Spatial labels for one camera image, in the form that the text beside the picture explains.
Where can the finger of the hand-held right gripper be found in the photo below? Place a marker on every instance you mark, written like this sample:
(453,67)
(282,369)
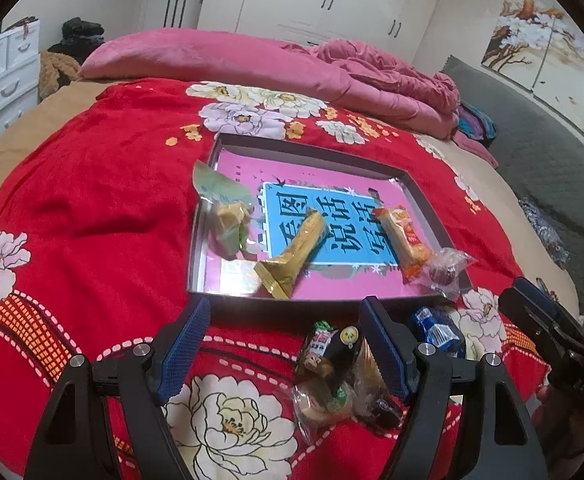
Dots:
(531,317)
(529,287)

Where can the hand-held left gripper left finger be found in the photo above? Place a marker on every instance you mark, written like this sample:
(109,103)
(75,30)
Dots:
(187,350)

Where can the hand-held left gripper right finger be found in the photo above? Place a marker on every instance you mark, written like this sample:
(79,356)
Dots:
(384,355)

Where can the clear brown cookie packet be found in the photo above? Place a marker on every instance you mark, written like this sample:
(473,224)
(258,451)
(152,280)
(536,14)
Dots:
(369,375)

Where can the blue snack packet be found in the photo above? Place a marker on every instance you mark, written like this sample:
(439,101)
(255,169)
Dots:
(434,332)

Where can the brown chocolate bar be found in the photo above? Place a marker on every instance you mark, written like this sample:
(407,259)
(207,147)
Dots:
(386,410)

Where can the dark cartoon snack packet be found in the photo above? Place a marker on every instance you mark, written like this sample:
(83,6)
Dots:
(329,352)

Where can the clear round cookie packet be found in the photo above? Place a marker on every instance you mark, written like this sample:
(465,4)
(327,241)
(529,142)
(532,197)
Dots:
(317,402)

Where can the clear red date packet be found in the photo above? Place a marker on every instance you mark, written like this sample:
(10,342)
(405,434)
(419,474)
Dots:
(444,272)

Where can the grey cardboard tray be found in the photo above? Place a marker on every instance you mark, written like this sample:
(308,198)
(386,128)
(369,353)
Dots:
(202,240)

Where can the orange snack packet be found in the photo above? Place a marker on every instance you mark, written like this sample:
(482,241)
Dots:
(404,240)

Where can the gold snack packet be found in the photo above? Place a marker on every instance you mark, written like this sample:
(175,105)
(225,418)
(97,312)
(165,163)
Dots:
(292,255)

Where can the green snack packet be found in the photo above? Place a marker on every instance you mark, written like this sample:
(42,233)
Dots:
(217,195)

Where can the dark patterned pillow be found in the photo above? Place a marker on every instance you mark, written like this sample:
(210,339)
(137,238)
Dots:
(544,232)

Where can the grey padded headboard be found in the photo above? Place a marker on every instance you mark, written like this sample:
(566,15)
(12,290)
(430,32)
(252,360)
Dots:
(546,150)

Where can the blue purple cloth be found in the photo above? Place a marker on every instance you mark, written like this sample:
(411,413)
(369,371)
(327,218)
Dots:
(474,125)

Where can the red floral blanket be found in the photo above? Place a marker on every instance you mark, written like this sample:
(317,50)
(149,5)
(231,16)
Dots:
(97,185)

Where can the crumpled pink blanket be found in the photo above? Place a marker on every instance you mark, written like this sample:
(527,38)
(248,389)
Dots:
(386,85)

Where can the pink quilt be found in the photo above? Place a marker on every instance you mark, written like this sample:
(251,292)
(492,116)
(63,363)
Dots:
(197,60)

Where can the brown fuzzy cloth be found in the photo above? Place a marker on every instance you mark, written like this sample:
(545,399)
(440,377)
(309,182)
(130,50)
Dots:
(57,72)

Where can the white drawer cabinet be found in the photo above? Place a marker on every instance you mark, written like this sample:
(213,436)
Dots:
(2,80)

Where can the dark clothes pile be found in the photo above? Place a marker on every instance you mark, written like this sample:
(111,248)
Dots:
(77,35)

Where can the floral wall painting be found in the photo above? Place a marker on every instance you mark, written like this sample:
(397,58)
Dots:
(541,40)

